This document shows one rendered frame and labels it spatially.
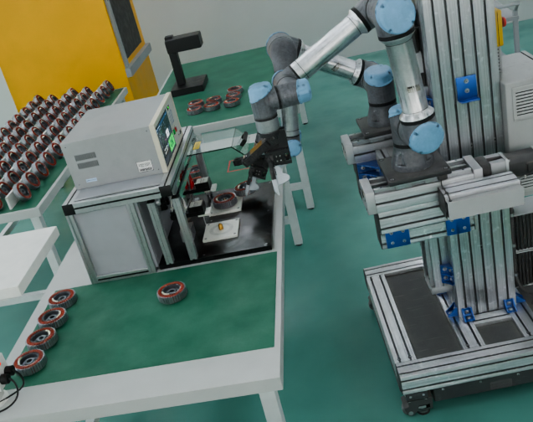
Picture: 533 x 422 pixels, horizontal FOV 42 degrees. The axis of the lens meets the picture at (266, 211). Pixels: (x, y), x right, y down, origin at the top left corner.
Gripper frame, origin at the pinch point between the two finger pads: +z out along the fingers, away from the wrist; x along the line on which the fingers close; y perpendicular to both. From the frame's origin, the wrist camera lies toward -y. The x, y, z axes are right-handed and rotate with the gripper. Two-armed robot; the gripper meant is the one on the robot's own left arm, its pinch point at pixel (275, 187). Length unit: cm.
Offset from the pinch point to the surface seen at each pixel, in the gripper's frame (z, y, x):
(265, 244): 38, -11, 33
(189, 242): 30, -40, 33
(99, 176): 0, -70, 48
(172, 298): 38, -47, 6
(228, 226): 37, -26, 54
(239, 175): 40, -21, 115
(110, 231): 19, -69, 35
